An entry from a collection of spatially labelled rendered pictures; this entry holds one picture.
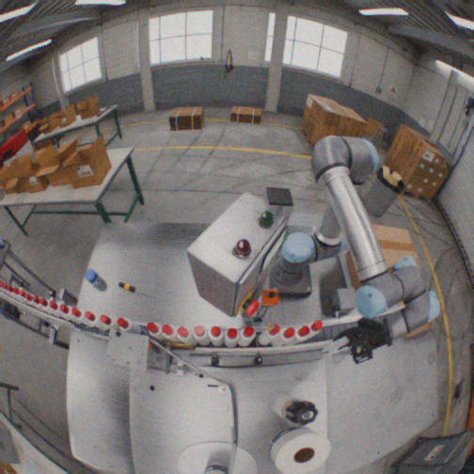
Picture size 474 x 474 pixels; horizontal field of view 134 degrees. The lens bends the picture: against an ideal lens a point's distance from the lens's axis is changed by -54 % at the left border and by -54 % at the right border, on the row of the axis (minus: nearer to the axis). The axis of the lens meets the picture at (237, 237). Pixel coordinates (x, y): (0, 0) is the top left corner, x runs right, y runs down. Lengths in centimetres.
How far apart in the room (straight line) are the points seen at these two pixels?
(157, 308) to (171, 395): 40
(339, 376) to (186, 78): 586
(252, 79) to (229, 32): 144
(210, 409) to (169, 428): 19
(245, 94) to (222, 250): 540
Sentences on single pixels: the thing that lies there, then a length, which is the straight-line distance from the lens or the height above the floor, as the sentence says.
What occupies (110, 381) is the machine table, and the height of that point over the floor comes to 83.
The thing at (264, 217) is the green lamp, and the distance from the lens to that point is 34.
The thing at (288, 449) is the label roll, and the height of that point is 102.
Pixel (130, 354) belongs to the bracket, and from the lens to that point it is 66.
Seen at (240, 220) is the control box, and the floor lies 148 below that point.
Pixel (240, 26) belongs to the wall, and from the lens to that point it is 550.
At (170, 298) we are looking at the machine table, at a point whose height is 83.
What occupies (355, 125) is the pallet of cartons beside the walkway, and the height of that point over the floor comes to 78.
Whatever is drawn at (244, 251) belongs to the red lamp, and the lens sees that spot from 30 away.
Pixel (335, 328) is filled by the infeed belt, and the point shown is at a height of 88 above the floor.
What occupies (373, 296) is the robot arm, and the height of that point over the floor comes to 141.
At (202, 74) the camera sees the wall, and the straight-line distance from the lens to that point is 563.
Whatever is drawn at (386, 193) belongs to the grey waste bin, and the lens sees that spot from 295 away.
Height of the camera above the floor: 174
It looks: 53 degrees down
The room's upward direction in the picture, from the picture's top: 5 degrees clockwise
